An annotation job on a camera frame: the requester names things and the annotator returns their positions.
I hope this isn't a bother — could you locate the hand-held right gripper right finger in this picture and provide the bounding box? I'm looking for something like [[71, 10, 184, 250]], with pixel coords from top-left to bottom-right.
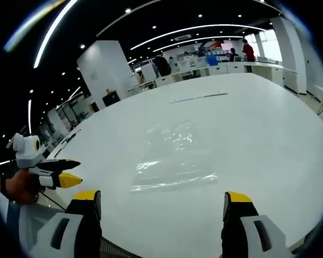
[[221, 191, 294, 258]]

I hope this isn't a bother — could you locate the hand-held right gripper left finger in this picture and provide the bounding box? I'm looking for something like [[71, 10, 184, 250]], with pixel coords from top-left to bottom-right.
[[29, 189, 103, 258]]

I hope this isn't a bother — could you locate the transparent food packaging bag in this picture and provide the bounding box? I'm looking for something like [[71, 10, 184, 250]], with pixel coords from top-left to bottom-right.
[[130, 159, 219, 193], [144, 120, 207, 163]]

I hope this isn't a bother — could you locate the person's left hand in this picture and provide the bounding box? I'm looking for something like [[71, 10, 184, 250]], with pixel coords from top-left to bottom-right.
[[7, 168, 43, 206]]

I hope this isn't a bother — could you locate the grey perforated panel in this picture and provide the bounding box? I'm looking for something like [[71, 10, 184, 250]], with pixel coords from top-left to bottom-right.
[[6, 199, 68, 253]]

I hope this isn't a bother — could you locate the black box with orange top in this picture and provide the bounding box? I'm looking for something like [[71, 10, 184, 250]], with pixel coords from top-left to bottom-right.
[[102, 89, 122, 108]]

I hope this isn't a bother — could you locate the long white counter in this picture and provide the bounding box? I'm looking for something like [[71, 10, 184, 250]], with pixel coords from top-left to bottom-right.
[[155, 60, 298, 87]]

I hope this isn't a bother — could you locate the blue box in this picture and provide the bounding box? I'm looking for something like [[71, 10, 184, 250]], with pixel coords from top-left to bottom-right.
[[206, 54, 219, 67]]

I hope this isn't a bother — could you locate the thin black cable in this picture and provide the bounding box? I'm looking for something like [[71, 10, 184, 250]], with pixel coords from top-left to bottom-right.
[[39, 188, 68, 211]]

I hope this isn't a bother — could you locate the black wrist strap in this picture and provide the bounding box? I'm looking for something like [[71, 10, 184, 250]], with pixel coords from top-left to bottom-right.
[[0, 166, 10, 195]]

